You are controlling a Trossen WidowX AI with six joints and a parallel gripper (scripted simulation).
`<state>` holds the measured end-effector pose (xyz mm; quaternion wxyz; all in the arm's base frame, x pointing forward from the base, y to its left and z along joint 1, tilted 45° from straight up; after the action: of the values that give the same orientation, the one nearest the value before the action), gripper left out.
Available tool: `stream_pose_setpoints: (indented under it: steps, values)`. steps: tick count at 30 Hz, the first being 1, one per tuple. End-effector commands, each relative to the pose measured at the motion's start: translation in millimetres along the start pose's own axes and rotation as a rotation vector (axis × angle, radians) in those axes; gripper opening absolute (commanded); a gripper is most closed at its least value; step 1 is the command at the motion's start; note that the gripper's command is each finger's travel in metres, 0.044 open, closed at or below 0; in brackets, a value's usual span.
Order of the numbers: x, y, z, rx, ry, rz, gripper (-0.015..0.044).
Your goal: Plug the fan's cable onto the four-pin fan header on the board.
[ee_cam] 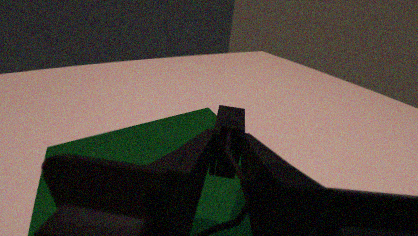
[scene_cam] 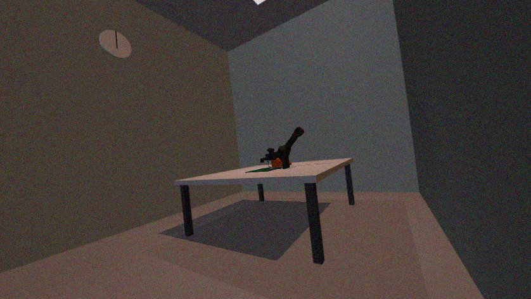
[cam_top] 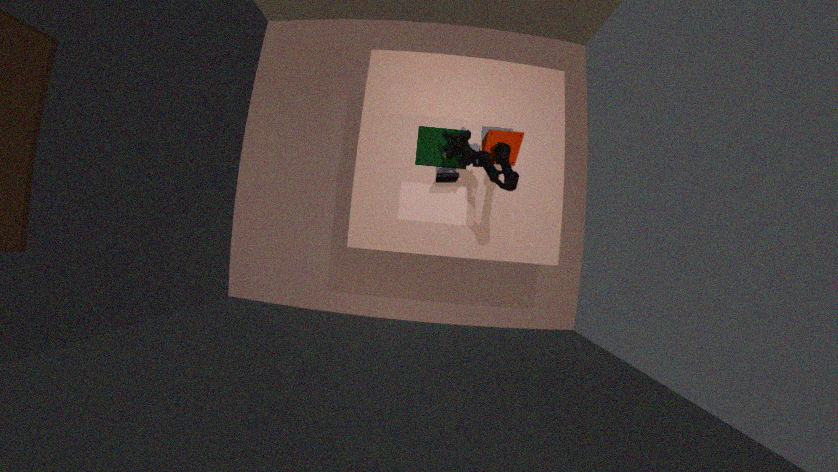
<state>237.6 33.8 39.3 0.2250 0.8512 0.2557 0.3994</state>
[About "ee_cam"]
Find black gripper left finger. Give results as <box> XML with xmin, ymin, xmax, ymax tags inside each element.
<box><xmin>41</xmin><ymin>129</ymin><xmax>214</xmax><ymax>236</ymax></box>

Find green circuit board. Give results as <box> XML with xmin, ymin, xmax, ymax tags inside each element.
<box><xmin>28</xmin><ymin>108</ymin><xmax>253</xmax><ymax>236</ymax></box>

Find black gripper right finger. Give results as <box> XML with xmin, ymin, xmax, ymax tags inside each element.
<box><xmin>241</xmin><ymin>133</ymin><xmax>418</xmax><ymax>236</ymax></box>

